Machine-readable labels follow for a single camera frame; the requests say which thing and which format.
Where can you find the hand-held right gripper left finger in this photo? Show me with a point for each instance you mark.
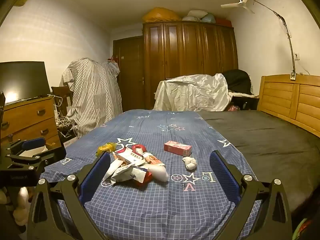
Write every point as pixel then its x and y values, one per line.
pixel 95 177

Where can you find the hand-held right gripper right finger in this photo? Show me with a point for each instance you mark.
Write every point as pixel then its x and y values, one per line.
pixel 225 177

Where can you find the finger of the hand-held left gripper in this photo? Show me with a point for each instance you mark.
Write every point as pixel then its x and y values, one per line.
pixel 32 143
pixel 56 156

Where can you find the yellow wrapper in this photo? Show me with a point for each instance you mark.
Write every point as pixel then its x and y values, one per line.
pixel 106 147

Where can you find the white red medicine box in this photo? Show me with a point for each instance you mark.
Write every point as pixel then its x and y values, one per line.
pixel 130 157

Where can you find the pink carton box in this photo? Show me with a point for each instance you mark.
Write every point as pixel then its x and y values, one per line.
pixel 177 148

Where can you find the person's left hand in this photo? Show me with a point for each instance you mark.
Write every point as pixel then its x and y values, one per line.
pixel 23 198

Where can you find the white cardboard box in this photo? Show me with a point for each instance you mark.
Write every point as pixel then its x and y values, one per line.
pixel 68 143

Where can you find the wooden chest of drawers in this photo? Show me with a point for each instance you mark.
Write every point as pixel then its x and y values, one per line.
pixel 22 115

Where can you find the crumpled white tissue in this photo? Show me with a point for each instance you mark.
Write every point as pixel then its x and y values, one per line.
pixel 190 163

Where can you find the dark grey blanket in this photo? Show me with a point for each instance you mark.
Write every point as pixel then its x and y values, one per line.
pixel 262 142

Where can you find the small red box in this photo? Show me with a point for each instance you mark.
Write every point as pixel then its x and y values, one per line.
pixel 147 177

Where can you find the wooden chair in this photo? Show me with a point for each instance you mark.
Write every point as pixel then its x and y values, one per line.
pixel 61 92

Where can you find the black flat screen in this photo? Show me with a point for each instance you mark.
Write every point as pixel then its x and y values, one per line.
pixel 22 80

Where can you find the blue star-print bedsheet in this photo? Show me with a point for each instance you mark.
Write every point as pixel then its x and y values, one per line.
pixel 162 205

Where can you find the striped grey white cloth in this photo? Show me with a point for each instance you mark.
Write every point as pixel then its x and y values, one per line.
pixel 95 92

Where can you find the white crinkled cover cloth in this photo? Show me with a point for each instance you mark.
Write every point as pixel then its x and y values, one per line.
pixel 195 92

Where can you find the wooden headboard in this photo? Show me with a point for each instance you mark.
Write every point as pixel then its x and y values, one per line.
pixel 280 97

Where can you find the black clothing pile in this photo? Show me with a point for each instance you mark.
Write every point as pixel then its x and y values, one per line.
pixel 237 80

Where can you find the brown wooden door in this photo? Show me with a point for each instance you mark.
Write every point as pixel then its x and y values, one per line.
pixel 130 62

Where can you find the bent metal pole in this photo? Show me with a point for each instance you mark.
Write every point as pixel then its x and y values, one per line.
pixel 293 75

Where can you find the brown wooden wardrobe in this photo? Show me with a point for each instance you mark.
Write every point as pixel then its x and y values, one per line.
pixel 190 50

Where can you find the red storage box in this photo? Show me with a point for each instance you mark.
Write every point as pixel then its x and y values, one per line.
pixel 223 22

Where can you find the light blue bag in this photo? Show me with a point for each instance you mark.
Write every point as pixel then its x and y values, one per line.
pixel 208 18

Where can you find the white pillow bag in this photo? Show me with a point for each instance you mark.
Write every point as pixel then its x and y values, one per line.
pixel 195 15

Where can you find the yellow storage bag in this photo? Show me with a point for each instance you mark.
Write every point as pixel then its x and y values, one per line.
pixel 161 15

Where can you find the white ceiling fan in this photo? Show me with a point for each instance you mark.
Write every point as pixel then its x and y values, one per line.
pixel 240 3

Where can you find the white wall socket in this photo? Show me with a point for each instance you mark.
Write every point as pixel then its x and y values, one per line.
pixel 297 56

